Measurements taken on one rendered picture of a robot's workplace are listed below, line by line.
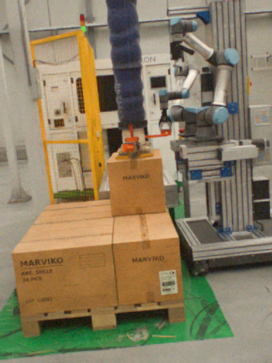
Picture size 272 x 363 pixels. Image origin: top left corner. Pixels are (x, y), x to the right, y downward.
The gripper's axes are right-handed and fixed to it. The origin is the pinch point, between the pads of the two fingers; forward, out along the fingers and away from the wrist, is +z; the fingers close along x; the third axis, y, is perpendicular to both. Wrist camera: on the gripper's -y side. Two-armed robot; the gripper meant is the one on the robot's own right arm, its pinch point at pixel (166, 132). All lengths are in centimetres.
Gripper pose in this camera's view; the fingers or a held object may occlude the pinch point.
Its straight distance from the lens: 361.6
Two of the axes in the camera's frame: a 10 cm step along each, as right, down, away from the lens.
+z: 0.9, 9.8, 1.8
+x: 10.0, -0.8, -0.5
